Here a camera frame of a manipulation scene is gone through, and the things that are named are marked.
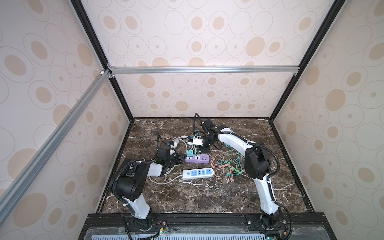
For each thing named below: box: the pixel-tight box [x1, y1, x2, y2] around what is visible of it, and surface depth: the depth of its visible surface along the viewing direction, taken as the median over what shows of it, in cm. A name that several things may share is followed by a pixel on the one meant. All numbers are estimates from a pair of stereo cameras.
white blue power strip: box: [182, 168, 214, 180], surface depth 89 cm
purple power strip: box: [185, 154, 210, 164], surface depth 96 cm
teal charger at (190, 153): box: [187, 150, 194, 157], surface depth 94 cm
